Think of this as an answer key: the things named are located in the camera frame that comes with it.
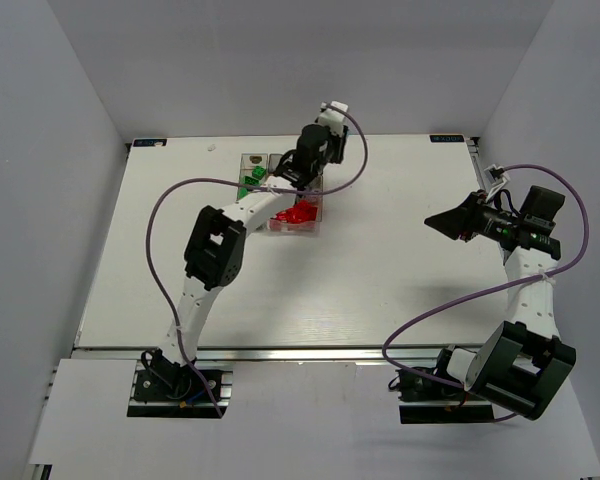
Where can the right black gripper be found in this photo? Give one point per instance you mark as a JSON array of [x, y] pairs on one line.
[[472, 216]]

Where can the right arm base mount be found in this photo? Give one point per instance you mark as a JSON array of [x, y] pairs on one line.
[[424, 402]]

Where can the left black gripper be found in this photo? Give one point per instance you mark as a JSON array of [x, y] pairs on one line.
[[304, 179]]

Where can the green upside-down 2x2 lego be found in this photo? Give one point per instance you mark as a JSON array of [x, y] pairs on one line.
[[259, 173]]

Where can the tall clear narrow container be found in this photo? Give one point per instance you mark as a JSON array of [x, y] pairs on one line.
[[246, 167]]

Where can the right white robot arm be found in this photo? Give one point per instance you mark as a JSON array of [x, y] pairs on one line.
[[524, 363]]

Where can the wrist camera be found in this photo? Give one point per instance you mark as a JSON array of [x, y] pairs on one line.
[[497, 178], [332, 116]]

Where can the grey smoked container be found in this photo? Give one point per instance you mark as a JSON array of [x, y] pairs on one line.
[[273, 162]]

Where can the red rounded lego brick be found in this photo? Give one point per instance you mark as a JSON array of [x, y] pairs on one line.
[[290, 216]]

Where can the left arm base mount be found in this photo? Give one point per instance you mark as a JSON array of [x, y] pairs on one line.
[[162, 389]]

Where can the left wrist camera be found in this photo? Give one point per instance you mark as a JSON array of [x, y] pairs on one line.
[[332, 116]]

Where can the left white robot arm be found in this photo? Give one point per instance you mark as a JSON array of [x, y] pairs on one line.
[[213, 255]]

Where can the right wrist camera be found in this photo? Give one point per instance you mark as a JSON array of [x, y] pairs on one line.
[[497, 178]]

